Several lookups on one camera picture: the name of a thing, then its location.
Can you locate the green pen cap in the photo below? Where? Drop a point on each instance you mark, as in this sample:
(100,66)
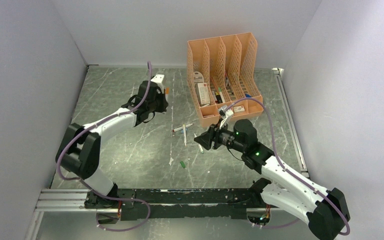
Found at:
(182,164)

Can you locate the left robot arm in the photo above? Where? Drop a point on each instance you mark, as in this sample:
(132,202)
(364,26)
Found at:
(80,148)

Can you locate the white pen green tip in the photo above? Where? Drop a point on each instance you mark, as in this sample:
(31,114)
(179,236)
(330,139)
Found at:
(199,146)

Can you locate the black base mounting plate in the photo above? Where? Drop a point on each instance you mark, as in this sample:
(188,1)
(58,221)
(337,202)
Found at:
(159,212)

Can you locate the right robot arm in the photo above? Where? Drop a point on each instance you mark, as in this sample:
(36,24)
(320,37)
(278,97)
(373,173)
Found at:
(324,210)

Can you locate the grey stationery blister pack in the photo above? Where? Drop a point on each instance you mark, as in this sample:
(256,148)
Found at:
(198,77)

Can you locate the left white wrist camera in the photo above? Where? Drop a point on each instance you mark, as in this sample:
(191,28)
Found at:
(160,80)

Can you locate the white corner bracket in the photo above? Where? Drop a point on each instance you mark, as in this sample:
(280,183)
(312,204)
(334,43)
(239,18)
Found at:
(278,71)

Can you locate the white red box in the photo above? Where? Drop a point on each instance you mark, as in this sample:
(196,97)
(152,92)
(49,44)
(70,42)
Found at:
(202,93)

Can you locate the pens in organizer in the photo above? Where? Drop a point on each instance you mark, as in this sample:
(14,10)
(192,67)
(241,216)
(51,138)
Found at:
(217,91)

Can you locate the orange plastic file organizer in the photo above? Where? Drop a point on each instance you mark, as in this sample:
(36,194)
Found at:
(235,54)

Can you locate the aluminium frame rail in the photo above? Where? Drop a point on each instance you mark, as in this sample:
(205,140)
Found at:
(83,200)

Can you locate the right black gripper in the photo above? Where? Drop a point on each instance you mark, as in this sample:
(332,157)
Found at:
(212,135)

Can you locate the white grey pen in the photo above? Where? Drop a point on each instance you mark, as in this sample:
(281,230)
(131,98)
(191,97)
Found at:
(181,128)

